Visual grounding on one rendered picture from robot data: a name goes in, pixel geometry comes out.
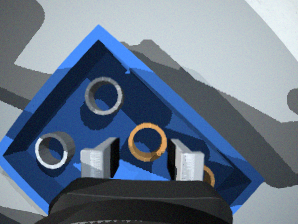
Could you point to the bronze bushing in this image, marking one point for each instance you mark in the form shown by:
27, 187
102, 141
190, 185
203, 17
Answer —
147, 156
209, 176

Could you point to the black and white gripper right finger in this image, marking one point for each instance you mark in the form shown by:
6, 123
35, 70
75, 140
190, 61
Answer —
182, 163

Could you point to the grey metal bushing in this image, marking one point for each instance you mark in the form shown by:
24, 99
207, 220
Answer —
90, 94
42, 149

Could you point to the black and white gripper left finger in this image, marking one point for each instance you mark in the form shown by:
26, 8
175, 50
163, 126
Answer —
102, 161

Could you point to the blue square crate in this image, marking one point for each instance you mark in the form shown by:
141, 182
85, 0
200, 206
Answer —
60, 106

